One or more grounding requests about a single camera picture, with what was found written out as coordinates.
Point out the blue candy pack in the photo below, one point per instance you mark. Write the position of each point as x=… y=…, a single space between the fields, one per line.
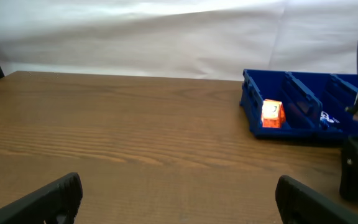
x=328 y=118

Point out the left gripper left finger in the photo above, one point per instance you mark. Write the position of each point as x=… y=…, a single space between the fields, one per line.
x=48 y=202

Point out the orange candy box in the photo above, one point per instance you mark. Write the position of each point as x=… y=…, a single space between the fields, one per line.
x=272 y=119

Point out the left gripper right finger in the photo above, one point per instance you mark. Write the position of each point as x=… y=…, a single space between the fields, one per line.
x=306 y=205

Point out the blue tray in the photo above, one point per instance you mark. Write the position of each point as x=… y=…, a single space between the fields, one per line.
x=278 y=132

